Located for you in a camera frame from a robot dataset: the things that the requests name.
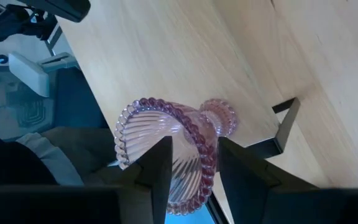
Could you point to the pink glass candle holder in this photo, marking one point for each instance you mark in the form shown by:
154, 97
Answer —
148, 124

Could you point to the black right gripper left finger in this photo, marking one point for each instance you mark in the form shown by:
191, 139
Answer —
158, 168

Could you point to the black mesh office chair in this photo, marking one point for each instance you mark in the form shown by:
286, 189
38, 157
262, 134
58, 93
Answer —
76, 99

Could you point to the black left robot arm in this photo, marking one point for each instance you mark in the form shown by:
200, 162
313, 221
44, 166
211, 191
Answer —
8, 25

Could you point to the raised wooden shelf black legs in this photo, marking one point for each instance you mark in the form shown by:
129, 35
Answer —
151, 62

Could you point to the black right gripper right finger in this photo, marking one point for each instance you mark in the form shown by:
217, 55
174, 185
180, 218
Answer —
244, 180

